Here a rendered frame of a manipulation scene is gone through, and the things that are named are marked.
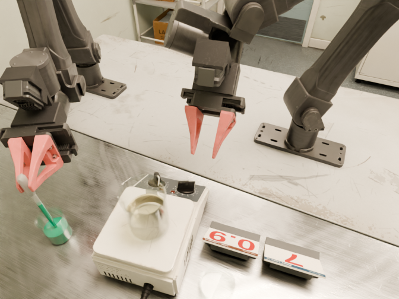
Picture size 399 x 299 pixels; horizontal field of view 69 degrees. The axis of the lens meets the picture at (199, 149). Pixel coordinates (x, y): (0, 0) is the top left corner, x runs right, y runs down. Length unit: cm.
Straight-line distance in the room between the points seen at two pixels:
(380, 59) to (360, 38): 220
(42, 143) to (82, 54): 39
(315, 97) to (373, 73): 224
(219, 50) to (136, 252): 29
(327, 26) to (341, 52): 272
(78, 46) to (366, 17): 62
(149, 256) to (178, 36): 32
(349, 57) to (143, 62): 64
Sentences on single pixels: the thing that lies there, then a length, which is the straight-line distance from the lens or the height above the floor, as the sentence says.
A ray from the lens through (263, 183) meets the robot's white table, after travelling 61.
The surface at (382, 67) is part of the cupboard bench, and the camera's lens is 280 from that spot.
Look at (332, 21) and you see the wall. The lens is 327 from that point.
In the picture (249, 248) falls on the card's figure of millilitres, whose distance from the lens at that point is 50.
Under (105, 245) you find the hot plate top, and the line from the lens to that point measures 45.
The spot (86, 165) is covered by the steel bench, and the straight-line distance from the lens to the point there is 68.
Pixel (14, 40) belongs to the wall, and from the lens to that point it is 201.
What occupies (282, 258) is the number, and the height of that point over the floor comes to 93.
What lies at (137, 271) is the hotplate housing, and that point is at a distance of 45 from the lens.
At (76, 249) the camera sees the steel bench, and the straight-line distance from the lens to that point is 56.
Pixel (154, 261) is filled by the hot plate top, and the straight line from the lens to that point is 42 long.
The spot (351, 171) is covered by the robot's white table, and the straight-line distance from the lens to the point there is 70.
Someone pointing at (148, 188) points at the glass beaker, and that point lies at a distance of 42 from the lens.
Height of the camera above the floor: 137
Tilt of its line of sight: 45 degrees down
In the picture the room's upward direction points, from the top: straight up
